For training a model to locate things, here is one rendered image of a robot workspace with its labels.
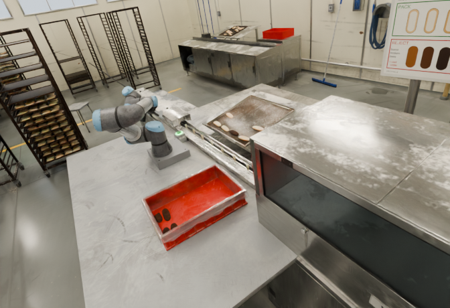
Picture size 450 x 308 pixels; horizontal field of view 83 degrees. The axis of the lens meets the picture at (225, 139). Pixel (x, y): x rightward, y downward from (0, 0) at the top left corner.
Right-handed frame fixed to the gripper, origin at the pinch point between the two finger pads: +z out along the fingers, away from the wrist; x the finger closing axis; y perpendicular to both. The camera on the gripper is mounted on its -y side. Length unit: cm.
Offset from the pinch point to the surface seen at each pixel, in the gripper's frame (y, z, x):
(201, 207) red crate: -47, -5, -77
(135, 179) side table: -48, -6, -19
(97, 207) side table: -72, -22, -20
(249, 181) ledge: -23, 7, -92
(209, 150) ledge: -9, 15, -48
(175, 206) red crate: -52, -8, -63
